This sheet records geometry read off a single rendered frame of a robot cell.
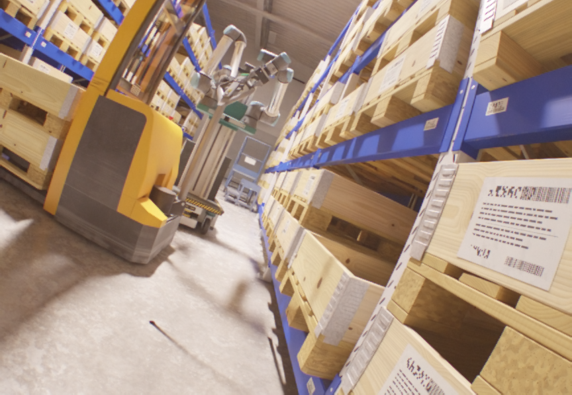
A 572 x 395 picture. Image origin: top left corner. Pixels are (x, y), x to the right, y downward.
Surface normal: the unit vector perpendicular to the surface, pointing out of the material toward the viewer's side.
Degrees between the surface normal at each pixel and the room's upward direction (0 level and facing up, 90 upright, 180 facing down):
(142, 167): 90
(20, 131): 90
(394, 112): 90
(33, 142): 90
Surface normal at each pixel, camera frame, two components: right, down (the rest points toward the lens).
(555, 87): -0.91, -0.40
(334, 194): 0.11, 0.02
